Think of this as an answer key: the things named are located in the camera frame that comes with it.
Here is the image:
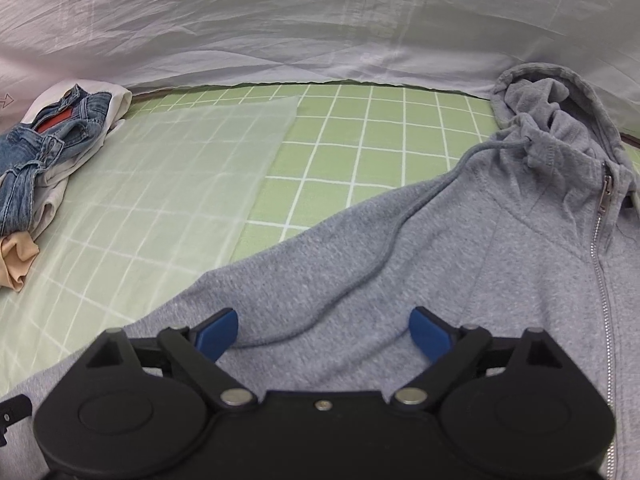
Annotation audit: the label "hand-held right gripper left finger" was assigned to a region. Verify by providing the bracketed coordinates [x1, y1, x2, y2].
[82, 307, 258, 409]

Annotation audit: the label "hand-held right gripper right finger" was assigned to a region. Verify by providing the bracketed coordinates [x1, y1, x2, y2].
[391, 306, 567, 408]

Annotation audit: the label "grey zip hoodie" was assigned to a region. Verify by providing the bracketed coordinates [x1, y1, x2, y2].
[0, 62, 640, 480]

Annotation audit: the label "blue denim jeans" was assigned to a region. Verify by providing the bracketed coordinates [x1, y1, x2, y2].
[0, 85, 115, 238]

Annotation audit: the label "beige garment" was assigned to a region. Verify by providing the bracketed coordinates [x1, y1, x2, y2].
[0, 230, 42, 295]

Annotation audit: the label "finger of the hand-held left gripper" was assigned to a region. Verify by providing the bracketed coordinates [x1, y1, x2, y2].
[0, 395, 32, 448]

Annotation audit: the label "grey carrot print sheet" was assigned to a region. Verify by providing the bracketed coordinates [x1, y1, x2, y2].
[0, 0, 640, 111]

